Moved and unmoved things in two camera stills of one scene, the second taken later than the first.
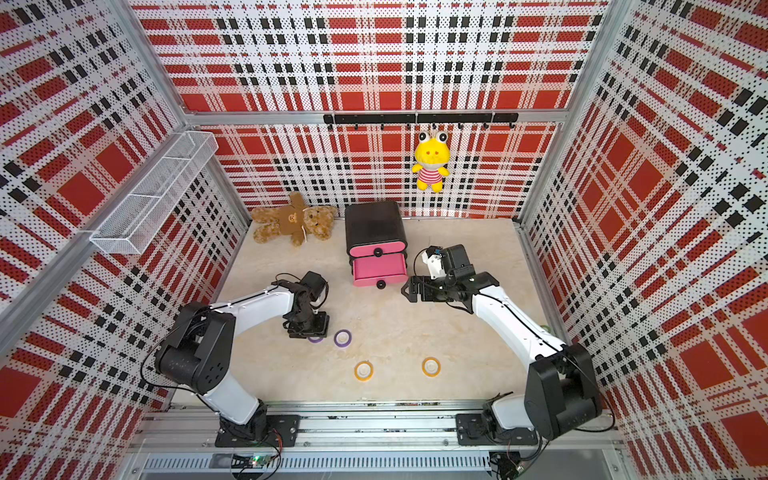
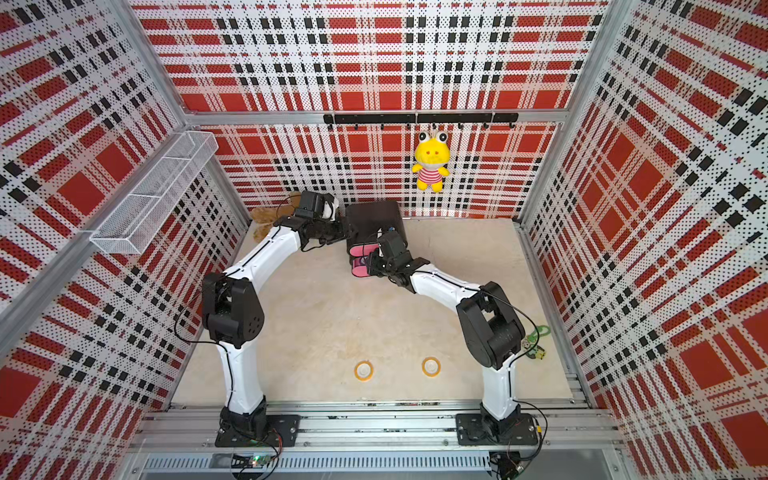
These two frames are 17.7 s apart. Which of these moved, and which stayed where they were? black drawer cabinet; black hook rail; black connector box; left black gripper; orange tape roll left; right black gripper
Moved: left black gripper; right black gripper
Stayed: black hook rail; orange tape roll left; black drawer cabinet; black connector box
